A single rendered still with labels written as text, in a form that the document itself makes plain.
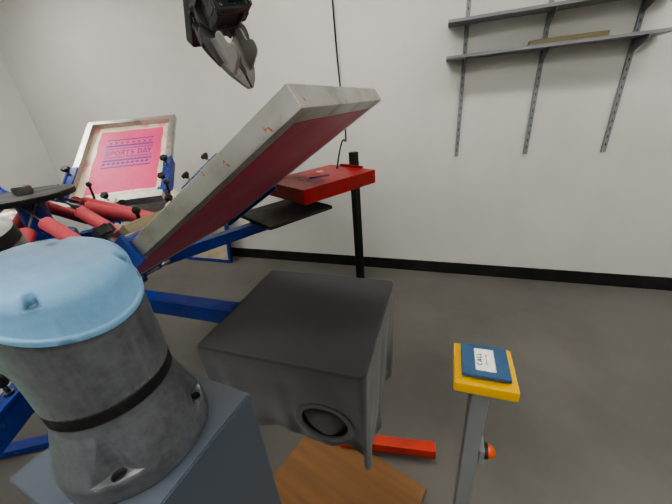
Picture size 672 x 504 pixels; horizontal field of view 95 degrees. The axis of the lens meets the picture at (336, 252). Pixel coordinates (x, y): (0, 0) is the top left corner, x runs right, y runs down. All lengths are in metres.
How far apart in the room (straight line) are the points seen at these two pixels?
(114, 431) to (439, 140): 2.62
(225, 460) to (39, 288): 0.28
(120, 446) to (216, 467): 0.12
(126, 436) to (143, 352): 0.08
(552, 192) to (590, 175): 0.25
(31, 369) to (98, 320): 0.06
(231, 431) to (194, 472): 0.06
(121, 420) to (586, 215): 3.00
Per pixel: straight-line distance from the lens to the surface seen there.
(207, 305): 1.21
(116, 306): 0.33
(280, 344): 0.89
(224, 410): 0.45
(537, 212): 2.96
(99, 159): 2.63
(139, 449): 0.40
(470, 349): 0.84
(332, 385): 0.82
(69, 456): 0.42
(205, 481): 0.45
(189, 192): 0.61
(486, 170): 2.80
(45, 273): 0.34
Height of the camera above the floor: 1.53
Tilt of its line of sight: 26 degrees down
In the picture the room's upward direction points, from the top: 5 degrees counter-clockwise
